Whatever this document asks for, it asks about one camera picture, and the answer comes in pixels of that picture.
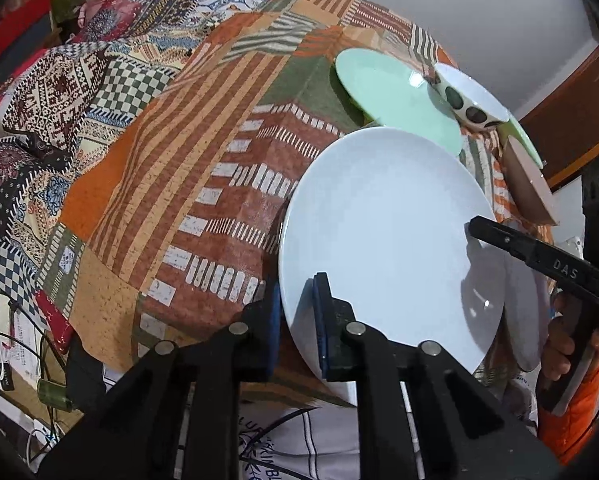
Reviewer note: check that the person's right hand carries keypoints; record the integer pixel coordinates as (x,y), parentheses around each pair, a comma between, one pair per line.
(559,345)

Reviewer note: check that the white bowl with dark spots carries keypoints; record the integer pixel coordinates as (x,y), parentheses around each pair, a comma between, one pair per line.
(472,104)

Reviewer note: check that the brown wooden door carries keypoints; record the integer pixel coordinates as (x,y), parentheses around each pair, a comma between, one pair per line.
(564,127)

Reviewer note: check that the red box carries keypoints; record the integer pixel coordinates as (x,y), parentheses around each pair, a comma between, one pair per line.
(15,23)

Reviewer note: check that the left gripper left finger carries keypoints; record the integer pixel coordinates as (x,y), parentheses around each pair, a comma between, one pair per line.
(174,414)

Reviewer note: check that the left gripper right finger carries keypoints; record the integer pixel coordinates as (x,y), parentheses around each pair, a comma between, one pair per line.
(421,414)

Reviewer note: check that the blue patterned patchwork quilt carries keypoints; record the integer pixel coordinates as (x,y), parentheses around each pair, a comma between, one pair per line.
(60,117)

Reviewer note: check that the mint green plate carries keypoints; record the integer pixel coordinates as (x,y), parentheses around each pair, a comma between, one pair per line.
(392,94)

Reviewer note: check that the orange striped patchwork blanket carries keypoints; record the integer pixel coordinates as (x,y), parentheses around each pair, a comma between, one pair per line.
(175,225)

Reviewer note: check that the white plate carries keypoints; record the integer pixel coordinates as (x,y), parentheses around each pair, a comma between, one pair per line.
(384,214)

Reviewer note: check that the orange sleeve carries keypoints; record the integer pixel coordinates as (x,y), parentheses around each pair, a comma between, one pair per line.
(564,435)

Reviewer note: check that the mint green bowl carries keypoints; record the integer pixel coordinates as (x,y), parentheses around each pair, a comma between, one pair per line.
(513,128)

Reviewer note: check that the purple plate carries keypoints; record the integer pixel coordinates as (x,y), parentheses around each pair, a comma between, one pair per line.
(527,312)

